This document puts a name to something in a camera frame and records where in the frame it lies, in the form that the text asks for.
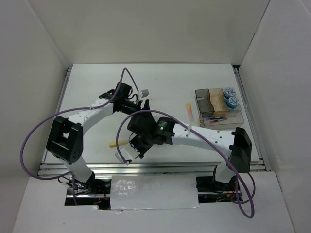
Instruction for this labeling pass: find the yellow highlighter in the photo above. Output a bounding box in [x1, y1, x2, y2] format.
[108, 140, 128, 148]

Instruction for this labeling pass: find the red gel pen horizontal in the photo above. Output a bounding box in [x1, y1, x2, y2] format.
[208, 118, 227, 124]

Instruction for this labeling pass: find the blue gel pen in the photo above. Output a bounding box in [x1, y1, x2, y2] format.
[203, 116, 227, 121]

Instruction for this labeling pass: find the blue white glue jar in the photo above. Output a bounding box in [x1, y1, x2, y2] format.
[223, 87, 236, 99]

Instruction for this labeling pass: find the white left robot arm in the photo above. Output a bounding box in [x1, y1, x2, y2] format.
[46, 82, 149, 194]

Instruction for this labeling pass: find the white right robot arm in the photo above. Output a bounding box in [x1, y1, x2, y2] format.
[127, 113, 252, 190]

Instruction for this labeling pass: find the orange pink highlighter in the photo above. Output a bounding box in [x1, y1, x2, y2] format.
[186, 103, 194, 122]

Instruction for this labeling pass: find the white front cover plate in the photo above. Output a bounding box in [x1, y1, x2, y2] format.
[110, 174, 199, 210]

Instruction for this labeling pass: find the smoky plastic desk organizer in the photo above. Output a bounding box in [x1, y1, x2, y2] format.
[195, 87, 244, 130]

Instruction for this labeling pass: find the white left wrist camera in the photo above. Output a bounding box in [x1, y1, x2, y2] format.
[138, 89, 149, 99]

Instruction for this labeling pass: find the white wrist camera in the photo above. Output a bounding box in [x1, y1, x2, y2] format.
[138, 89, 149, 99]
[115, 144, 139, 165]

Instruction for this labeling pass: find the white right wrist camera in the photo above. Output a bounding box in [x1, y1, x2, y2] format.
[115, 144, 139, 165]

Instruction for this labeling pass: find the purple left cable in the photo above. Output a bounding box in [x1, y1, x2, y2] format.
[19, 67, 143, 206]

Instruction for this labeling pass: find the purple cable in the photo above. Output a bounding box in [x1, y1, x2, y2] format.
[19, 67, 143, 206]
[116, 109, 256, 218]

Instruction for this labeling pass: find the aluminium table edge rail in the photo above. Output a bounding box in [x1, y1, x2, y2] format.
[38, 160, 266, 176]

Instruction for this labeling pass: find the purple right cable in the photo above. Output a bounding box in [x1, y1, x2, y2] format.
[116, 109, 256, 218]

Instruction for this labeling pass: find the right side aluminium rail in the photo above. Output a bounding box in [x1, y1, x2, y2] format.
[232, 65, 272, 171]

